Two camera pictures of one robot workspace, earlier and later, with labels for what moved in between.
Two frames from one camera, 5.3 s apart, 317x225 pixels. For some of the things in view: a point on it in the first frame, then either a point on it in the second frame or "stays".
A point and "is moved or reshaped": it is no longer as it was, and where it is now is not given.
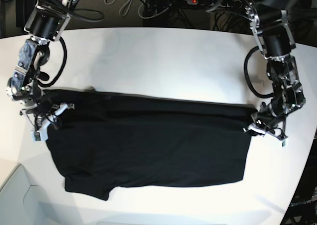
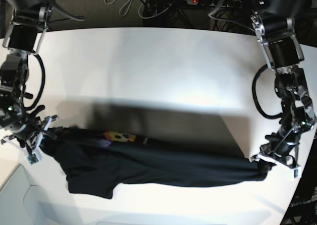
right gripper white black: x=265 y=124 → x=289 y=162
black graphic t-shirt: x=101 y=140 is moved or reshaped
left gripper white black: x=44 y=116 → x=29 y=141
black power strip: x=214 y=1 stays
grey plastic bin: x=21 y=203 stays
